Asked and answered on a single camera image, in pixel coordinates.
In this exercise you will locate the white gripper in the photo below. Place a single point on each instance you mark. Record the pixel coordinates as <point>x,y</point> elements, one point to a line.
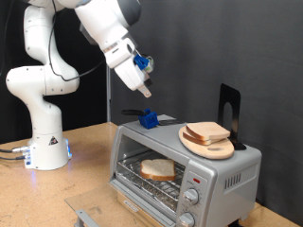
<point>129,72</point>

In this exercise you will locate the black metal bookend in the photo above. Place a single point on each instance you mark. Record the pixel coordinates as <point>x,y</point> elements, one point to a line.
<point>235,97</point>

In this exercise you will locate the silver oven knob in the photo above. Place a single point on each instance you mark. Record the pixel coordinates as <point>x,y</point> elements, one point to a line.
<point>191,196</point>
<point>186,219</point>

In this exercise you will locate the dark grey backdrop curtain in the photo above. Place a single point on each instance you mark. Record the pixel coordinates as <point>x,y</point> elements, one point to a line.
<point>221,47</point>

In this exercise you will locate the black backdrop curtain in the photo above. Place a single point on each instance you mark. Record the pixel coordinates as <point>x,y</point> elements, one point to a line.
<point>12,123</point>

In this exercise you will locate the wooden toy toast slice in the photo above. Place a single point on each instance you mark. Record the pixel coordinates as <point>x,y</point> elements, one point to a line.
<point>208,130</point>

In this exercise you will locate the bread slice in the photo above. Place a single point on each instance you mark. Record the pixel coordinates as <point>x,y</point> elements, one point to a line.
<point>191,138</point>
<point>157,168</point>

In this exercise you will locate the slotted spatula with blue block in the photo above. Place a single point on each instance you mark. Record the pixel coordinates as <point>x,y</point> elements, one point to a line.
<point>148,119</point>

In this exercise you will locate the round wooden plate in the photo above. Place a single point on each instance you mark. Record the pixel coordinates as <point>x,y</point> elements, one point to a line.
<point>208,152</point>

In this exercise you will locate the silver toaster oven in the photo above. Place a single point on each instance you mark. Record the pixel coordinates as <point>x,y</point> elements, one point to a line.
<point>221,176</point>

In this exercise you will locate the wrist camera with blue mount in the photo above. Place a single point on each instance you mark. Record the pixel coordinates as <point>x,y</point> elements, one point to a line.
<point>141,61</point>

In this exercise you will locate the vertical metal pole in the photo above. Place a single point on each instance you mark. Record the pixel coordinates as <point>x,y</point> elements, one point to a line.
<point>108,101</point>

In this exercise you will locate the red oven indicator light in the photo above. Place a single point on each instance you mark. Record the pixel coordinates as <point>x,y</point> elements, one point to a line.
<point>196,180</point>

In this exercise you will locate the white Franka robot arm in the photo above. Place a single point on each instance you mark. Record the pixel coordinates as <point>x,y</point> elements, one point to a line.
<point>41,85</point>

